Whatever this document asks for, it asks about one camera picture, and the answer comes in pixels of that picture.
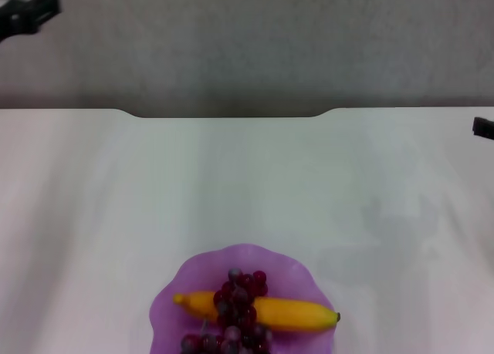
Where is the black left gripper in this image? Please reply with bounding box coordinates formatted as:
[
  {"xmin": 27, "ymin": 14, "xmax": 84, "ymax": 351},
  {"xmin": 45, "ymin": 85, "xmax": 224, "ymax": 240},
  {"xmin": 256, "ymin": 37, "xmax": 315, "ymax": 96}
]
[{"xmin": 0, "ymin": 0, "xmax": 63, "ymax": 43}]

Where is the yellow banana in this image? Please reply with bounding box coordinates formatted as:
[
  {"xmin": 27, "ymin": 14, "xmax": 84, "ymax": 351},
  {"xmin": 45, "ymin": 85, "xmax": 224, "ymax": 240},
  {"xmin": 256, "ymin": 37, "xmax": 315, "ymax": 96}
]
[{"xmin": 172, "ymin": 291, "xmax": 341, "ymax": 333}]

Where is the dark red grape bunch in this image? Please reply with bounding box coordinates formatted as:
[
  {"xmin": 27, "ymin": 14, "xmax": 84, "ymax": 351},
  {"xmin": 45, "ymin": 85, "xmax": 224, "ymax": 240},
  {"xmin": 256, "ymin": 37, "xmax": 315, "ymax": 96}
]
[{"xmin": 180, "ymin": 268, "xmax": 273, "ymax": 354}]

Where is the purple wavy plastic plate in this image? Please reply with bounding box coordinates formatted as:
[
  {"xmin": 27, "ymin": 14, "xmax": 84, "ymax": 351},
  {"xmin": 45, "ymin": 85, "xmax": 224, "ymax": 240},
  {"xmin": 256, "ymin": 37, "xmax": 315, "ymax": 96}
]
[{"xmin": 149, "ymin": 244, "xmax": 337, "ymax": 354}]

